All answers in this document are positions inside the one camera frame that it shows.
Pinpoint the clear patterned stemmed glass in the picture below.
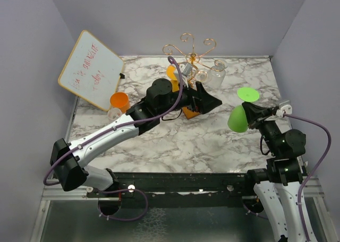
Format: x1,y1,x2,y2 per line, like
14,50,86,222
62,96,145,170
209,60,227,89

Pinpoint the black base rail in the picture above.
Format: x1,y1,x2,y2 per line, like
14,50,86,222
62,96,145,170
87,172,264,213

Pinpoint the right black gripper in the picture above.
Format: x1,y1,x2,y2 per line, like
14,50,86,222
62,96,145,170
244,100,282,155

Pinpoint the white framed whiteboard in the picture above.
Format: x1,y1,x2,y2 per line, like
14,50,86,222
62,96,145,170
58,30,124,111

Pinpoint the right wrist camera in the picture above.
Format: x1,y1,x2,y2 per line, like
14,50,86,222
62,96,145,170
275,100,292,117

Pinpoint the yellow plastic goblet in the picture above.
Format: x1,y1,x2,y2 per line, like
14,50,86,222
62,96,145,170
166,64,180,92

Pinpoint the orange plastic goblet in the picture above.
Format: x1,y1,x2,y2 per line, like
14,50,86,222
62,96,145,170
109,92,130,113

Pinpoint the clear glass near whiteboard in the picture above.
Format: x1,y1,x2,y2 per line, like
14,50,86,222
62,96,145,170
107,108,122,122

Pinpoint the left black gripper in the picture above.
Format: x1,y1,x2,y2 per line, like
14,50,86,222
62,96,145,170
158,79,222,117

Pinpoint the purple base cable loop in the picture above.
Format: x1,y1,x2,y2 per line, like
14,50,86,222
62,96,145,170
97,187,149,222

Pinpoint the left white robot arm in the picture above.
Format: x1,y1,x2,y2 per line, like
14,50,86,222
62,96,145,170
50,79,222,197

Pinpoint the green plastic goblet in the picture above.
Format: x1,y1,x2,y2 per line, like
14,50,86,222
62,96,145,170
227,87,260,133

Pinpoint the clear round wine glass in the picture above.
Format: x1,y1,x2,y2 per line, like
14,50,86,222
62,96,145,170
193,69,212,83

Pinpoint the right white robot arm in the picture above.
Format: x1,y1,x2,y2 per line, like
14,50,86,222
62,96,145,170
242,102,317,241

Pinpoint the gold wire wine glass rack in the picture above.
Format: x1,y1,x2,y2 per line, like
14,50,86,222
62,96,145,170
162,32,225,120

